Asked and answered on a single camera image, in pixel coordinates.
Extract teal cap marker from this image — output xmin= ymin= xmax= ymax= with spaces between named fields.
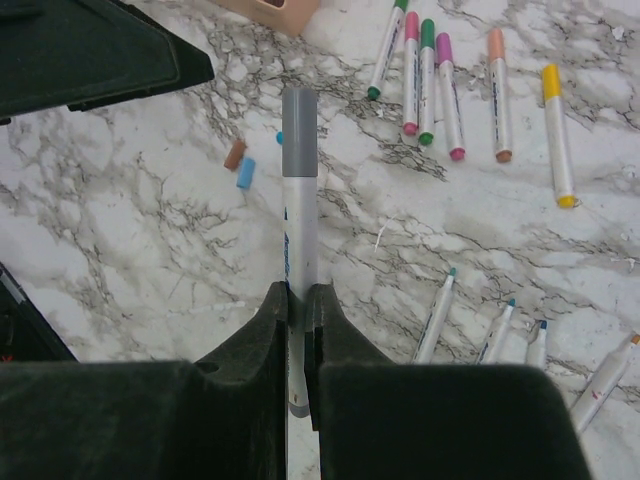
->
xmin=412 ymin=268 xmax=457 ymax=364

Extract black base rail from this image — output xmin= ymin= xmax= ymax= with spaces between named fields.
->
xmin=1 ymin=265 xmax=76 ymax=363

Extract light blue pen cap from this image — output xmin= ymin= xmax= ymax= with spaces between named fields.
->
xmin=236 ymin=157 xmax=256 ymax=190

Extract brown pen cap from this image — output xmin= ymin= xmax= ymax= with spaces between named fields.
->
xmin=224 ymin=139 xmax=247 ymax=171

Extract brown cap marker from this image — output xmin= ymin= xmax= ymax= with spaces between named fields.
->
xmin=570 ymin=333 xmax=639 ymax=433

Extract light blue marker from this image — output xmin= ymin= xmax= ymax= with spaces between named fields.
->
xmin=476 ymin=298 xmax=516 ymax=364

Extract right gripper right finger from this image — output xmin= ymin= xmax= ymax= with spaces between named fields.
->
xmin=305 ymin=284 xmax=590 ymax=479

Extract peach plastic file organizer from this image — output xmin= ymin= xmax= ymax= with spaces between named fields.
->
xmin=213 ymin=0 xmax=320 ymax=37

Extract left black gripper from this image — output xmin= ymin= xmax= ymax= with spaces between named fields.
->
xmin=1 ymin=1 xmax=214 ymax=125

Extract yellow cap marker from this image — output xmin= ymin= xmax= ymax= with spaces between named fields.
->
xmin=541 ymin=64 xmax=577 ymax=209

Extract peach cap marker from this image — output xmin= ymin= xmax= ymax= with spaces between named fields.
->
xmin=488 ymin=28 xmax=513 ymax=163

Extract pink cap marker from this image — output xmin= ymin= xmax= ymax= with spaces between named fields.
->
xmin=403 ymin=11 xmax=419 ymax=136

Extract grey cap marker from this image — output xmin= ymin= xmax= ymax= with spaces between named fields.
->
xmin=282 ymin=87 xmax=318 ymax=418

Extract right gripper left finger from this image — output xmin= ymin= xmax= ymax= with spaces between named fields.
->
xmin=1 ymin=282 xmax=288 ymax=479

